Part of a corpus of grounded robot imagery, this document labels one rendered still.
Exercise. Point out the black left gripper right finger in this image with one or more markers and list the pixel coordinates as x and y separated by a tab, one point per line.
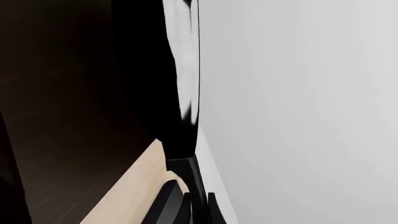
214	212

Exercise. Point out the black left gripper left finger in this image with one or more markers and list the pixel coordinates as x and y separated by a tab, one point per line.
169	205

